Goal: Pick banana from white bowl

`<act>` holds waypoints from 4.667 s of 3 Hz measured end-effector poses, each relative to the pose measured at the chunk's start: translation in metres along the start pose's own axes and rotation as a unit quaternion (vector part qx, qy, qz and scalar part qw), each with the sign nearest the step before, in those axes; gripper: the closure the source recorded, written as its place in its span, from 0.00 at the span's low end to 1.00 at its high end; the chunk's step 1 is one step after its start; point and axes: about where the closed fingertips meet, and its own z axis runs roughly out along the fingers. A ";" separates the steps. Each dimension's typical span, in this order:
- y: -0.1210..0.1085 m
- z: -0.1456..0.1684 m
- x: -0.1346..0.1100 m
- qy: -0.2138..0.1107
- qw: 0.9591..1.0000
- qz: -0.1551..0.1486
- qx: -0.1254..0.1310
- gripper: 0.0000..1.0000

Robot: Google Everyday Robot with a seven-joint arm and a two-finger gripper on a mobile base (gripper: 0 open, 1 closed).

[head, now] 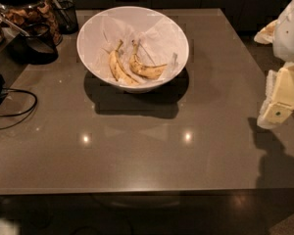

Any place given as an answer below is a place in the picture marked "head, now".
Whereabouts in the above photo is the black mesh cup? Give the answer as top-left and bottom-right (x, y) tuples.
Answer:
(8, 23), (58, 65)
(53, 1), (78, 34)

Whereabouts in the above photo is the white paper liner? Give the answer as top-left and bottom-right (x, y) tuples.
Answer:
(92, 18), (180, 88)

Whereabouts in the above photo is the spotted banana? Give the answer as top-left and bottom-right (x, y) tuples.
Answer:
(109, 40), (138, 86)
(129, 41), (168, 79)

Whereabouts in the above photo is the metal spoon handle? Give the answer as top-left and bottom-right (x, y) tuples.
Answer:
(0, 14), (30, 37)

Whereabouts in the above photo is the black cable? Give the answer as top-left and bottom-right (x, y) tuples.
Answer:
(0, 87), (39, 131)

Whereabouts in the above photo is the black mesh cup front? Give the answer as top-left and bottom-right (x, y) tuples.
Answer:
(8, 23), (58, 65)

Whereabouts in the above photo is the white bowl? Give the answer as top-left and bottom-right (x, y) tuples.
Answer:
(76, 6), (189, 93)

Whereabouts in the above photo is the black mesh cup rear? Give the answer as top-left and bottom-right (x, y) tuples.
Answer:
(53, 1), (78, 34)

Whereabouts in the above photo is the glass jar with snacks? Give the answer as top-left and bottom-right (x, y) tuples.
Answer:
(0, 0), (62, 45)

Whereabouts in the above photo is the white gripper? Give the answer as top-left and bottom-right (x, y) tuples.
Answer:
(254, 0), (294, 129)

